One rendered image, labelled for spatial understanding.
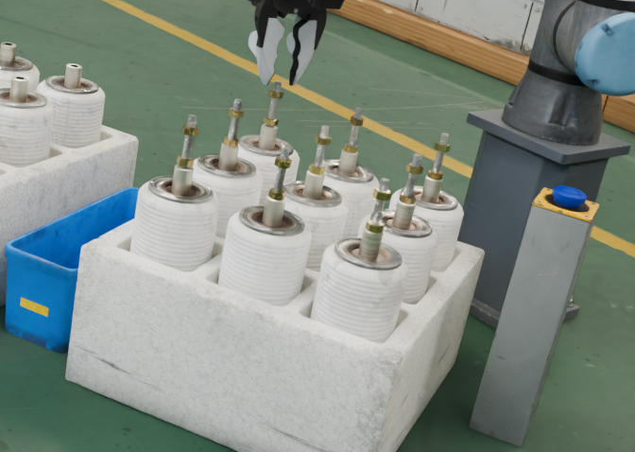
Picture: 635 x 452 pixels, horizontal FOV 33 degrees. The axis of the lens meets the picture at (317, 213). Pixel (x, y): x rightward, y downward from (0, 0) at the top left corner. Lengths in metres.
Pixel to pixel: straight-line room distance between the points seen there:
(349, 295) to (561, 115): 0.59
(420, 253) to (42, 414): 0.47
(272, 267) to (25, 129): 0.44
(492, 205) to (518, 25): 1.82
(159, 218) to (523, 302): 0.45
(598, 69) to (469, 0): 2.11
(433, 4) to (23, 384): 2.57
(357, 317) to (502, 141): 0.56
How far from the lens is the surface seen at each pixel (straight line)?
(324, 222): 1.27
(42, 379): 1.33
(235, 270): 1.19
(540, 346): 1.33
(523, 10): 3.42
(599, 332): 1.77
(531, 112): 1.61
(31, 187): 1.44
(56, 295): 1.35
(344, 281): 1.14
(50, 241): 1.45
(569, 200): 1.28
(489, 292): 1.68
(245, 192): 1.31
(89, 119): 1.56
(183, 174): 1.23
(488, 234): 1.67
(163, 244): 1.22
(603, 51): 1.45
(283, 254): 1.17
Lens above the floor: 0.70
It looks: 21 degrees down
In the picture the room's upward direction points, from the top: 12 degrees clockwise
